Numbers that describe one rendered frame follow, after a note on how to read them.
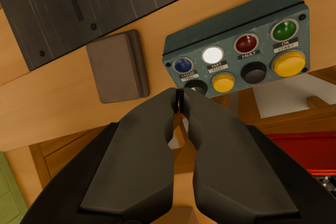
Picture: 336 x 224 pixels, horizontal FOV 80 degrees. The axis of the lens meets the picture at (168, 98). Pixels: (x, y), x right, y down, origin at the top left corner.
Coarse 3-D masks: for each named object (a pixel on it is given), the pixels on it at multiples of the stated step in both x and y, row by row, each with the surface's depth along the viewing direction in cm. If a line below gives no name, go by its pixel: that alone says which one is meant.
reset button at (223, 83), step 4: (216, 76) 24; (220, 76) 23; (224, 76) 23; (228, 76) 23; (216, 80) 24; (220, 80) 23; (224, 80) 23; (228, 80) 23; (232, 80) 23; (216, 84) 24; (220, 84) 23; (224, 84) 23; (228, 84) 23; (232, 84) 24; (216, 88) 24; (220, 88) 24; (224, 88) 24; (228, 88) 24
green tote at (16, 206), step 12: (0, 156) 65; (0, 168) 65; (0, 180) 64; (12, 180) 67; (0, 192) 64; (12, 192) 66; (0, 204) 63; (12, 204) 66; (24, 204) 69; (0, 216) 62; (12, 216) 65
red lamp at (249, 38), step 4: (244, 36) 20; (248, 36) 20; (252, 36) 20; (240, 40) 20; (244, 40) 20; (248, 40) 20; (252, 40) 20; (236, 44) 21; (240, 44) 20; (244, 44) 20; (248, 44) 20; (252, 44) 20; (236, 48) 21; (240, 48) 21; (244, 48) 21; (248, 48) 21; (252, 48) 21
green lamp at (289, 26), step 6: (282, 24) 19; (288, 24) 19; (294, 24) 19; (276, 30) 19; (282, 30) 19; (288, 30) 19; (294, 30) 19; (276, 36) 20; (282, 36) 19; (288, 36) 19
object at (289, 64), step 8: (280, 56) 21; (288, 56) 20; (296, 56) 20; (280, 64) 21; (288, 64) 21; (296, 64) 21; (304, 64) 21; (280, 72) 22; (288, 72) 21; (296, 72) 21
